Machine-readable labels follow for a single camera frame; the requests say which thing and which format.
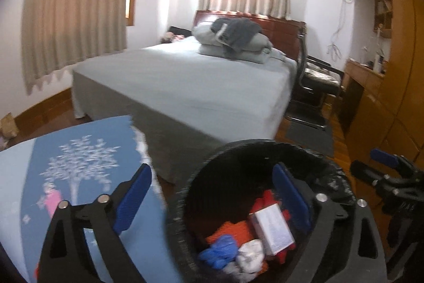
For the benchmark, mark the dark bedside items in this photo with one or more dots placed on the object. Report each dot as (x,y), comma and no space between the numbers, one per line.
(174,34)

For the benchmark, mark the blue tree print tablecloth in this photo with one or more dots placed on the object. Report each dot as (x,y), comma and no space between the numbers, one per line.
(83,162)

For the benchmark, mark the black trash bin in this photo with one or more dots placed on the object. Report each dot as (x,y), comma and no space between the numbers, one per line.
(225,187)

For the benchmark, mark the white blue small box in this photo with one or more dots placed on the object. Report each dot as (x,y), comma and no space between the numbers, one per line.
(272,229)

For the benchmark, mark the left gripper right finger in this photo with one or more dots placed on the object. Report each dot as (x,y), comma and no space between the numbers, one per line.
(340,242)

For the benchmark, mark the orange foam net sleeve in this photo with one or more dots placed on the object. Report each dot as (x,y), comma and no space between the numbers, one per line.
(242,233)

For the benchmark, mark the red knitted cloth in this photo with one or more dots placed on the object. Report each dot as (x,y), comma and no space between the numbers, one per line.
(266,200)

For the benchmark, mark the bed with grey sheet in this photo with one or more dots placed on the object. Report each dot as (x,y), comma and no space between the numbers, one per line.
(186,104)

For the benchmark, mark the dark grey blanket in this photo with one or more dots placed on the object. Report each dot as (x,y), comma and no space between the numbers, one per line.
(234,34)

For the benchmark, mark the white tissue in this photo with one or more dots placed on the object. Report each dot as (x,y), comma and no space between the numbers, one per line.
(248,262)

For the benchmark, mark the left beige curtain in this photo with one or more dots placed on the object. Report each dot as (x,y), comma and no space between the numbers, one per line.
(59,33)

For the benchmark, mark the red wooden headboard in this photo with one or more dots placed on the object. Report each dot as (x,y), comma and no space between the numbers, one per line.
(282,33)

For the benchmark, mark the pink knitted sock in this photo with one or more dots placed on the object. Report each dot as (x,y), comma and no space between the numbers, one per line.
(52,198)

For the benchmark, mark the dark floor mat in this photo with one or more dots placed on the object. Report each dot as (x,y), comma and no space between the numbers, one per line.
(320,140)

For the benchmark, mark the blue glove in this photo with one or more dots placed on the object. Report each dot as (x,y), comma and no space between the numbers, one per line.
(221,252)

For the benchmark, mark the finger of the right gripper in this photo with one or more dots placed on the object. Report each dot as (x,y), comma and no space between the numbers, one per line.
(377,173)
(394,160)

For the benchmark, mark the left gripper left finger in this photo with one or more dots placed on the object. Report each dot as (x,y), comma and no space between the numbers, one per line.
(65,255)

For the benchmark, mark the wooden wardrobe desk unit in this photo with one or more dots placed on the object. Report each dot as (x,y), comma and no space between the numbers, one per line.
(383,104)

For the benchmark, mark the black office chair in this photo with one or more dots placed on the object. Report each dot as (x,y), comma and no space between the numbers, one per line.
(314,81)

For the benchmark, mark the brown paper bag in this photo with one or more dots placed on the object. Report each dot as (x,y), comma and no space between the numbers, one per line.
(9,129)

